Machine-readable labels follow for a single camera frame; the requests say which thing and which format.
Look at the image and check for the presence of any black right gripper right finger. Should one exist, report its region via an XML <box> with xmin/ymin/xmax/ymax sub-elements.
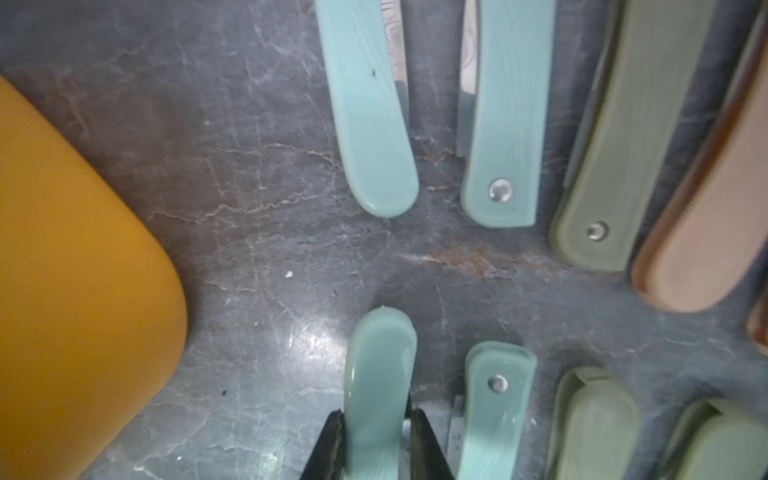
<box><xmin>410</xmin><ymin>409</ymin><xmax>454</xmax><ymax>480</ymax></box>

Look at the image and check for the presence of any green handled fruit knife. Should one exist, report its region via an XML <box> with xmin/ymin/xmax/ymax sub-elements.
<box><xmin>546</xmin><ymin>366</ymin><xmax>641</xmax><ymax>479</ymax></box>

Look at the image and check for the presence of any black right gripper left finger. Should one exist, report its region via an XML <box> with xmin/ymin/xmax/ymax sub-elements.
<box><xmin>299</xmin><ymin>410</ymin><xmax>346</xmax><ymax>480</ymax></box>

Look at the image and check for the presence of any dark grey green knife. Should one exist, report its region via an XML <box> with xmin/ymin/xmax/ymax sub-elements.
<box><xmin>549</xmin><ymin>1</ymin><xmax>716</xmax><ymax>272</ymax></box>

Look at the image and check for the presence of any grey green fruit knife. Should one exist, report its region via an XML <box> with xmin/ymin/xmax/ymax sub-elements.
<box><xmin>456</xmin><ymin>0</ymin><xmax>557</xmax><ymax>228</ymax></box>

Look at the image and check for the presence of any brown fruit knife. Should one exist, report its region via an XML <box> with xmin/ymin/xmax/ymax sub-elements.
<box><xmin>746</xmin><ymin>291</ymin><xmax>767</xmax><ymax>356</ymax></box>

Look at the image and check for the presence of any light green fruit knife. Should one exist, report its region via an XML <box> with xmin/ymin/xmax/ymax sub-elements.
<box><xmin>451</xmin><ymin>341</ymin><xmax>537</xmax><ymax>479</ymax></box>

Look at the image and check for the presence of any mint knife crosswise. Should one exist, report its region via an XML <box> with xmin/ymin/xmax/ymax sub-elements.
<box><xmin>655</xmin><ymin>398</ymin><xmax>767</xmax><ymax>479</ymax></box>

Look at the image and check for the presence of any pink handled fruit knife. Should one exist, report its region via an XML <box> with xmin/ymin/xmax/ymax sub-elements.
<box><xmin>631</xmin><ymin>9</ymin><xmax>767</xmax><ymax>313</ymax></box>

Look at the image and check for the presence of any mint knife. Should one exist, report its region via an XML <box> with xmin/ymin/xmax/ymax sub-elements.
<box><xmin>315</xmin><ymin>0</ymin><xmax>419</xmax><ymax>218</ymax></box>
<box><xmin>343</xmin><ymin>307</ymin><xmax>417</xmax><ymax>479</ymax></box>

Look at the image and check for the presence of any yellow storage box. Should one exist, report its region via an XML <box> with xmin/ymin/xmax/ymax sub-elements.
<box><xmin>1</xmin><ymin>82</ymin><xmax>187</xmax><ymax>479</ymax></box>

